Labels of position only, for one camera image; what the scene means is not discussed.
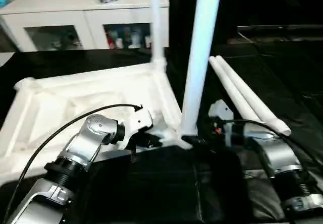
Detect white plastic table leg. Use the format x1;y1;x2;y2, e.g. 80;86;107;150
180;0;224;137
214;55;292;136
208;57;265;124
148;0;167;71

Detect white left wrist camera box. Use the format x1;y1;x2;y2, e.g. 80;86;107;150
118;106;154;150

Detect black left wrist camera cable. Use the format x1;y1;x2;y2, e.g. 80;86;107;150
6;103;143;224

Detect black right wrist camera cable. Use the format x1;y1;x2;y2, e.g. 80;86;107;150
219;119;323;164

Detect long black bar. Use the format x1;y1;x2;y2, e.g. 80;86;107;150
237;25;323;31

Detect white cabinet with glass doors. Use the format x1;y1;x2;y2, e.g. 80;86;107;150
0;0;170;52

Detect white plastic table top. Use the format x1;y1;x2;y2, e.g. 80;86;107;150
0;60;194;182

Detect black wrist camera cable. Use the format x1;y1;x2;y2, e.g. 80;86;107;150
219;119;323;164
6;103;143;224

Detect red and white bottle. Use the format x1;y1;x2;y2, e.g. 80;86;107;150
105;31;116;49

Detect black mat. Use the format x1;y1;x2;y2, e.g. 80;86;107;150
0;46;323;224

